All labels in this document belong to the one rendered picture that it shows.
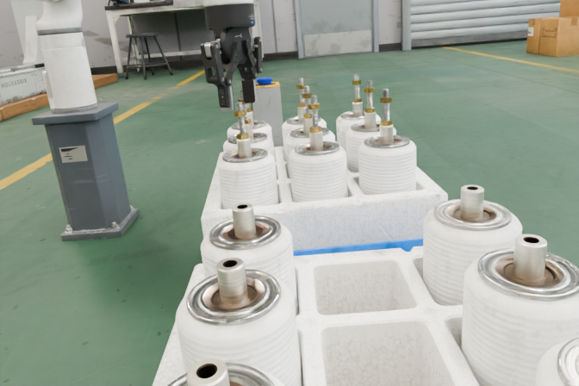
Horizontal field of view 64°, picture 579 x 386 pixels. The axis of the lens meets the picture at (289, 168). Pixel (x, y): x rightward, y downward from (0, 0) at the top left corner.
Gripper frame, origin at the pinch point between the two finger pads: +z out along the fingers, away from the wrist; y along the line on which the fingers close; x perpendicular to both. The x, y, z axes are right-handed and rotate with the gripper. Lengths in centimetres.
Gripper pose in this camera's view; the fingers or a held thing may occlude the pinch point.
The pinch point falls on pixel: (239, 98)
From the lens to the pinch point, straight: 76.0
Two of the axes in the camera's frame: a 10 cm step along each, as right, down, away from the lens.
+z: 0.7, 9.5, 3.0
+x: -9.0, -0.7, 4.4
